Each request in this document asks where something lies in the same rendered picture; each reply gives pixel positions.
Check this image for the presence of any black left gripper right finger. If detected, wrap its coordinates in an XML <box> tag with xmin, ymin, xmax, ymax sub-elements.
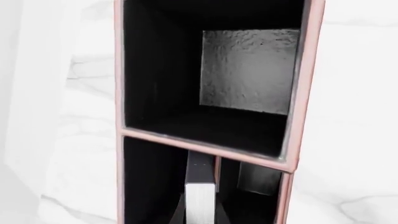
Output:
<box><xmin>213</xmin><ymin>190</ymin><xmax>230</xmax><ymax>224</ymax></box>

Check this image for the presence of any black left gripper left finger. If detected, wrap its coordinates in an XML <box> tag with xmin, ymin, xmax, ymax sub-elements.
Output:
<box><xmin>168</xmin><ymin>192</ymin><xmax>187</xmax><ymax>224</ymax></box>

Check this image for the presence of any red-brown desk caddy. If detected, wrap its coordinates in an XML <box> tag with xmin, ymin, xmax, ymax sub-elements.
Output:
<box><xmin>113</xmin><ymin>0</ymin><xmax>326</xmax><ymax>224</ymax></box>

